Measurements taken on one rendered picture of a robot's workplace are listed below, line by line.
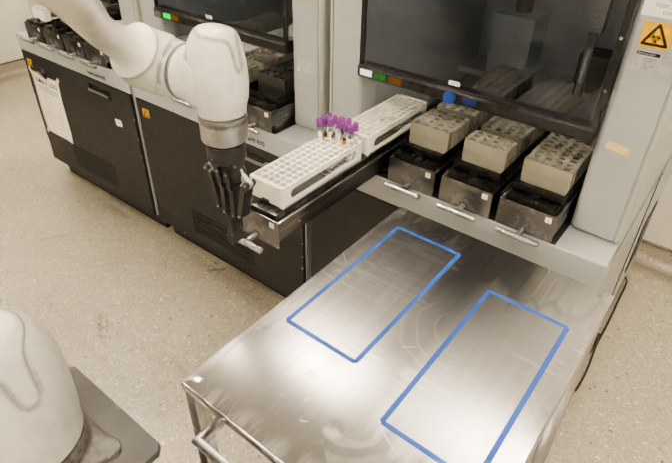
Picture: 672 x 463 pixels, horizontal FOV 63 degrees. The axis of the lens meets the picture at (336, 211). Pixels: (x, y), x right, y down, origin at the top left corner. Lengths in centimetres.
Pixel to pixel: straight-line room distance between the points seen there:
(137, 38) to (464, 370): 77
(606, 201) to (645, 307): 117
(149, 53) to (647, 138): 96
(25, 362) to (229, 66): 53
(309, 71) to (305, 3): 19
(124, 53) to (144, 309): 135
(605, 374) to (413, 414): 138
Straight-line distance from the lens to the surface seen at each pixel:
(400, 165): 142
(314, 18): 157
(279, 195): 118
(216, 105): 99
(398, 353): 89
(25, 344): 81
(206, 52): 96
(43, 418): 84
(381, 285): 100
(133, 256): 248
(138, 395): 195
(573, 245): 134
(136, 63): 104
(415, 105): 159
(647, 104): 124
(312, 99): 165
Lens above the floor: 148
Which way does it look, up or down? 34 degrees down
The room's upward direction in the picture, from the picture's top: 1 degrees clockwise
